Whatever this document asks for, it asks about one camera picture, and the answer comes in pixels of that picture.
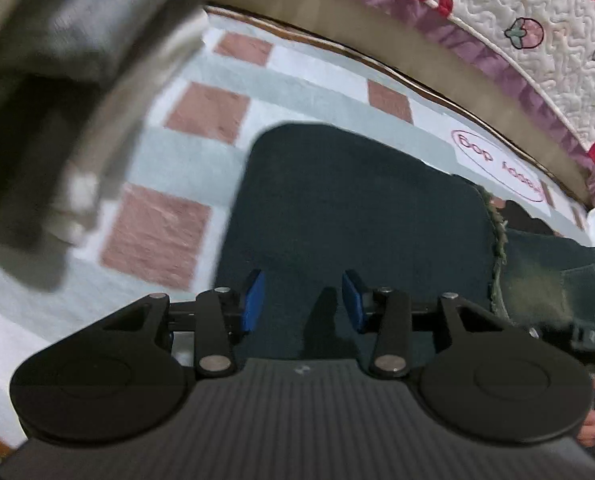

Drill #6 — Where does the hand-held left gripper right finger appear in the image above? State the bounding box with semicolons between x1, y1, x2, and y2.
341;268;504;380

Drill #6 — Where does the grey cloth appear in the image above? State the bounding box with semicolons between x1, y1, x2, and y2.
0;0;220;292

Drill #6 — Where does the dark teal garment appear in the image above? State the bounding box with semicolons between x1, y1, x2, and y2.
216;122;499;361

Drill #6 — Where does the dark green frayed denim garment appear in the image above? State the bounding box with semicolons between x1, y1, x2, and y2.
475;184;595;333

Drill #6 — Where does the checked pink and white mat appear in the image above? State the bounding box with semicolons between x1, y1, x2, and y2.
0;4;589;448

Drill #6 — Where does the white quilted red-print blanket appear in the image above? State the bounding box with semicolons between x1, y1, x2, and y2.
247;0;595;206

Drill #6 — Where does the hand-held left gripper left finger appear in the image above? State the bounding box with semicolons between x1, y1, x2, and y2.
102;268;267;380

